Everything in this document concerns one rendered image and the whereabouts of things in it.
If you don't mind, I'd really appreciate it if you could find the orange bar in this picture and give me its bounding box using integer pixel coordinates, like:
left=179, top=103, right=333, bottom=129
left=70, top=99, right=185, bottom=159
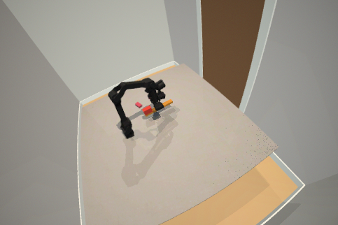
left=142, top=99, right=173, bottom=117

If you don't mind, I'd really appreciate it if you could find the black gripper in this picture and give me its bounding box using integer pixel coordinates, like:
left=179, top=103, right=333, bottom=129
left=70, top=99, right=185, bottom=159
left=147, top=94, right=164, bottom=111

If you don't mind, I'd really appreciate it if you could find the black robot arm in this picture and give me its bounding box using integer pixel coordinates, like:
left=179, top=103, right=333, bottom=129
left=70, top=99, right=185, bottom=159
left=108, top=78, right=166, bottom=139

